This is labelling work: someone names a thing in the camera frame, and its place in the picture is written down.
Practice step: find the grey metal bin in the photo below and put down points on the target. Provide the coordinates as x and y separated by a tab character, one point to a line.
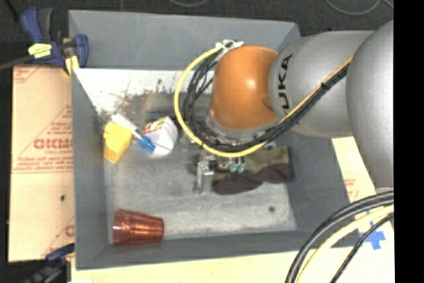
198	202

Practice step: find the red-brown ribbed cup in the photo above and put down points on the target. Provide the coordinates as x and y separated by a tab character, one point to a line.
137	228

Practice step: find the olive and brown cloth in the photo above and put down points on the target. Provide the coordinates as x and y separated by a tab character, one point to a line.
261	172

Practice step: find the white and blue pen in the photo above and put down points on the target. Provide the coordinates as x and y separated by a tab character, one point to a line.
142	140

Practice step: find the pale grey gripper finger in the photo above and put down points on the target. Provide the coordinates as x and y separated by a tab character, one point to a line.
208	180
200	175

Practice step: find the white packet with coloured print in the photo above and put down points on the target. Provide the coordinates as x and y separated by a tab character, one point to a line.
164	139

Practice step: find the yellow block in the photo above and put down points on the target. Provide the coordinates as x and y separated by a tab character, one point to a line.
116	142

